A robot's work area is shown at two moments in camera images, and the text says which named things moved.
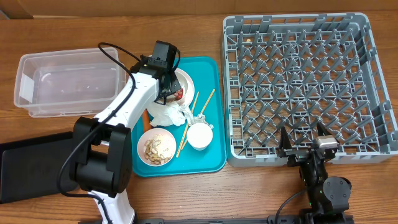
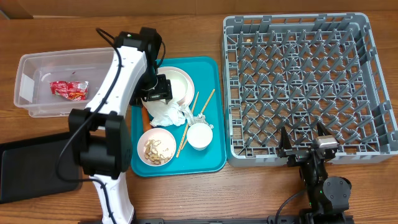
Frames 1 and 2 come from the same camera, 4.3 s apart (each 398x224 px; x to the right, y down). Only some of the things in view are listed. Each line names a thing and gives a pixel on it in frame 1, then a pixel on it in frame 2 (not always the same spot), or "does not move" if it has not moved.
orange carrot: [145, 119] does not move
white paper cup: [199, 135] does not move
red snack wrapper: [179, 94] to [72, 91]
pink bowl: [156, 147] does not move
